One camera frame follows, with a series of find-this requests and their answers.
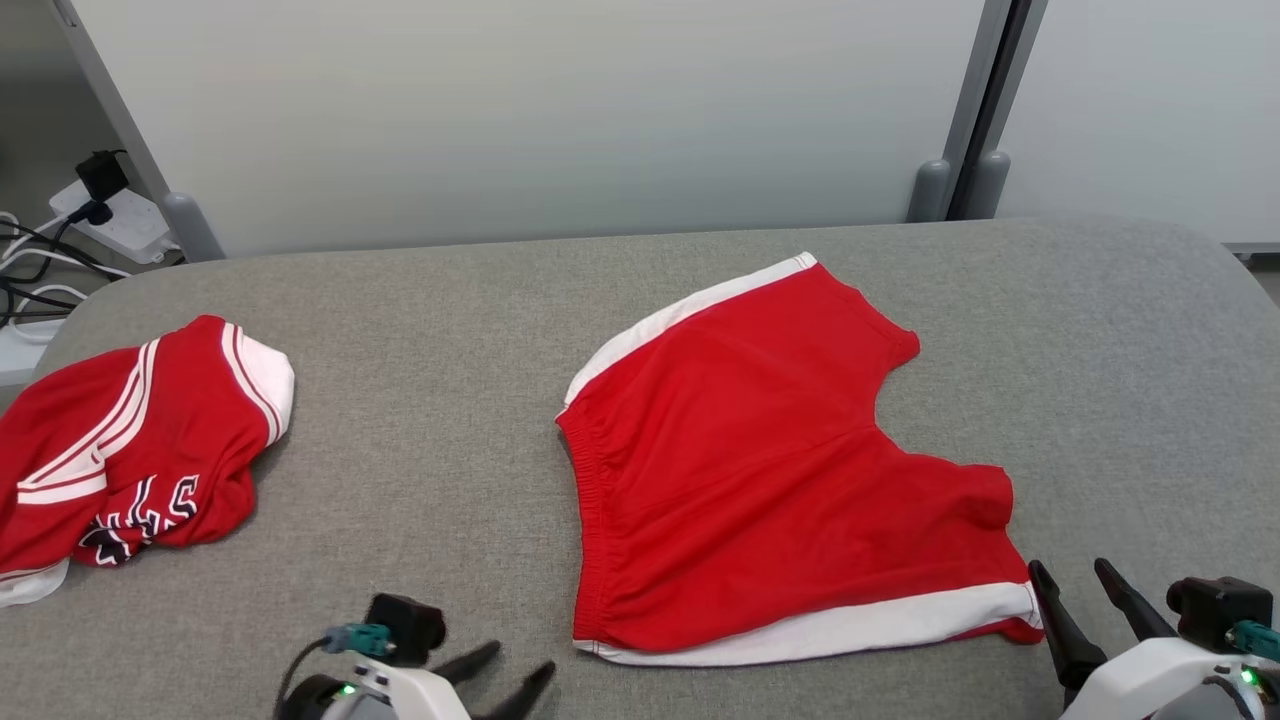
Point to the red shorts white side stripes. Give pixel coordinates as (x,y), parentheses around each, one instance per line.
(750,450)

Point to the black power adapter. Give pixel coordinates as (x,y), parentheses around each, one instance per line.
(102,175)

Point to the wide white partition panel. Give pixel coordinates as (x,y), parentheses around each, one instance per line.
(550,100)

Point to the white flat floor box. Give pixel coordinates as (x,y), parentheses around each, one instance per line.
(15,360)

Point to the grey partition post with foot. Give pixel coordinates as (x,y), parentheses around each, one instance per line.
(190,225)
(928,190)
(988,185)

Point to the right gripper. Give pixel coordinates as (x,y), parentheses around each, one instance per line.
(1130,680)

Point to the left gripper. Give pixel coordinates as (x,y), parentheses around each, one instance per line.
(410,695)

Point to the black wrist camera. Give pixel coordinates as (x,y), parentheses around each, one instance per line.
(1215,605)
(405,625)

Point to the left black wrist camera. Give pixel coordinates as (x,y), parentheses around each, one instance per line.
(405,625)

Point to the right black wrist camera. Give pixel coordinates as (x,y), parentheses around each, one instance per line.
(1215,605)

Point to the narrow white partition panel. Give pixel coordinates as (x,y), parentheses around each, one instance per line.
(1150,100)

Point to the red Bulls 23 jersey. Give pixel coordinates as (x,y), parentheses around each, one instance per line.
(100,420)

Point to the white power strip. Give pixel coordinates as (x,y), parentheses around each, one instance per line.
(130,228)

